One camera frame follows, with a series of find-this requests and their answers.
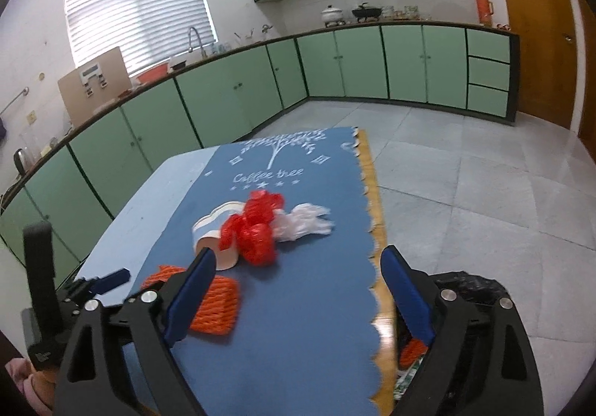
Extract orange foam fruit net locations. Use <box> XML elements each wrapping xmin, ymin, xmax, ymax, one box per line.
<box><xmin>398</xmin><ymin>338</ymin><xmax>428</xmax><ymax>371</ymax></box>

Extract green white milk carton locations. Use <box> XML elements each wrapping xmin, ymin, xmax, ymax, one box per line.
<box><xmin>393</xmin><ymin>356</ymin><xmax>423</xmax><ymax>402</ymax></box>

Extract chrome kitchen faucet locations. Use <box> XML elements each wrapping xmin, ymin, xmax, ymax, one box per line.
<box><xmin>188</xmin><ymin>26</ymin><xmax>207</xmax><ymax>60</ymax></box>

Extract green lower kitchen cabinets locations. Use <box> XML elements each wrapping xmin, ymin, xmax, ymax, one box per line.
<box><xmin>1</xmin><ymin>21</ymin><xmax>520</xmax><ymax>280</ymax></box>

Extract left hand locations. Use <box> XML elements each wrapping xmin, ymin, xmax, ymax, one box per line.
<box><xmin>4</xmin><ymin>357</ymin><xmax>60</xmax><ymax>416</ymax></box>

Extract light blue table mat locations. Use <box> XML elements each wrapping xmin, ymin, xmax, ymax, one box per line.
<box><xmin>78</xmin><ymin>148</ymin><xmax>216</xmax><ymax>306</ymax></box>

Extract wooden table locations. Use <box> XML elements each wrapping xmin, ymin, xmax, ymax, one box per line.
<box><xmin>356</xmin><ymin>128</ymin><xmax>397</xmax><ymax>415</ymax></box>

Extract white paper cup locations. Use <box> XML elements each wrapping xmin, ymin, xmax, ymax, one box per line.
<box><xmin>192</xmin><ymin>201</ymin><xmax>244</xmax><ymax>272</ymax></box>

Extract flat orange foam net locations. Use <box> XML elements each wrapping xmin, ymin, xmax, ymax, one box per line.
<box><xmin>139</xmin><ymin>264</ymin><xmax>242</xmax><ymax>337</ymax></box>

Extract red plastic bag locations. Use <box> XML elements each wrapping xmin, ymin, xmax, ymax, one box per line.
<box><xmin>218</xmin><ymin>190</ymin><xmax>285</xmax><ymax>267</ymax></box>

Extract dark blue table mat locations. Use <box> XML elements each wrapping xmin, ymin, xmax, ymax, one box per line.
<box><xmin>136</xmin><ymin>127</ymin><xmax>380</xmax><ymax>415</ymax></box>

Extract brown cardboard board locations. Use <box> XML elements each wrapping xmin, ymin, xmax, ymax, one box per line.
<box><xmin>58</xmin><ymin>47</ymin><xmax>131</xmax><ymax>128</ymax></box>

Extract red wash basin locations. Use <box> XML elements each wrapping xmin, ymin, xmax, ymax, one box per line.
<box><xmin>136</xmin><ymin>63</ymin><xmax>169</xmax><ymax>84</ymax></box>

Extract white window blinds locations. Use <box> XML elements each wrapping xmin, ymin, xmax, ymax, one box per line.
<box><xmin>64</xmin><ymin>0</ymin><xmax>217</xmax><ymax>75</ymax></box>

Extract orange thermos jug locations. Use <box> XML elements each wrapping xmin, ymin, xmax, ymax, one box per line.
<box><xmin>476</xmin><ymin>0</ymin><xmax>494</xmax><ymax>27</ymax></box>

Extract brown wooden door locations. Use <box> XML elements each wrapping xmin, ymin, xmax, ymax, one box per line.
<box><xmin>506</xmin><ymin>0</ymin><xmax>577</xmax><ymax>128</ymax></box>

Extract black wok pan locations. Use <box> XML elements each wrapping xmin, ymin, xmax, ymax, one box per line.
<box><xmin>352</xmin><ymin>2</ymin><xmax>383</xmax><ymax>23</ymax></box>

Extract white cooking pot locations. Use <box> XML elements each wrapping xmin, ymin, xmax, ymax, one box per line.
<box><xmin>321</xmin><ymin>5</ymin><xmax>345</xmax><ymax>28</ymax></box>

